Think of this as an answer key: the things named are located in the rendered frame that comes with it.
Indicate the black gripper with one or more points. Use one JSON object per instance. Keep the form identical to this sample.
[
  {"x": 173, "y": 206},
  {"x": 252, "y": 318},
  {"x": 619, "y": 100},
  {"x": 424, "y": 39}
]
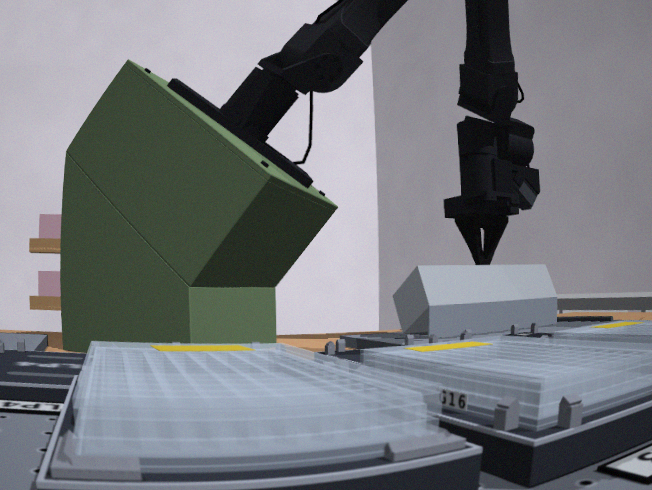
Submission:
[{"x": 477, "y": 175}]

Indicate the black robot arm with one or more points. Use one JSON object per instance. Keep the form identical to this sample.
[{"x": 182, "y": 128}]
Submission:
[{"x": 322, "y": 56}]

